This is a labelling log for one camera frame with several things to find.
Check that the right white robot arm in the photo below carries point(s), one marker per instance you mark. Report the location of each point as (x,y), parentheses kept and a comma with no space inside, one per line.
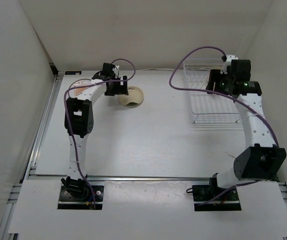
(262,156)

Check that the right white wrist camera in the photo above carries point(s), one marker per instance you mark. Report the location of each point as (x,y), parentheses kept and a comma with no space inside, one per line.
(228,62)

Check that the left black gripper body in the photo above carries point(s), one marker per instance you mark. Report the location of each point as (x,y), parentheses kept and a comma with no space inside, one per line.
(116,89)

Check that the white front board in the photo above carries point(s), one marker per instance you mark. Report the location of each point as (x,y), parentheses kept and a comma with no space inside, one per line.
(148,211)

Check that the aluminium frame rail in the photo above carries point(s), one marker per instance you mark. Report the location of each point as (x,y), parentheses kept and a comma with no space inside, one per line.
(144,178)

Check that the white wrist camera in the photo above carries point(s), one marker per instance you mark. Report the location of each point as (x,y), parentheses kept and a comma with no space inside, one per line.
(228,62)
(117,69)

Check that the yellow rimmed plate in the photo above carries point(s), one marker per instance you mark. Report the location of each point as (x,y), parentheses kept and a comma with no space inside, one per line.
(134,98)

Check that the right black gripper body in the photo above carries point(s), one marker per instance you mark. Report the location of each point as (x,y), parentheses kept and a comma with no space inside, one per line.
(225,79)

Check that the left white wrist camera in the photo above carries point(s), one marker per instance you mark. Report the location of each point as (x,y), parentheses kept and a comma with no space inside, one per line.
(117,69)

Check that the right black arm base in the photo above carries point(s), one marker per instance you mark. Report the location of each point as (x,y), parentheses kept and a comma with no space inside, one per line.
(211,198)

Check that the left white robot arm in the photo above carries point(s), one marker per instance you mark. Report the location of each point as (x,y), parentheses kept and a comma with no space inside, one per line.
(79,100)

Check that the orange sunburst pattern plate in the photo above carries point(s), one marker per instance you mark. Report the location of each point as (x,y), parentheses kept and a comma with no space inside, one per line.
(78,86)

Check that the white wire dish rack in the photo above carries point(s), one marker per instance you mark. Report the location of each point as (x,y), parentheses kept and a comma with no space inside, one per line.
(207,110)

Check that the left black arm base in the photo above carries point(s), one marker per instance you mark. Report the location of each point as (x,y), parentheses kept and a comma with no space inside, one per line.
(68,200)

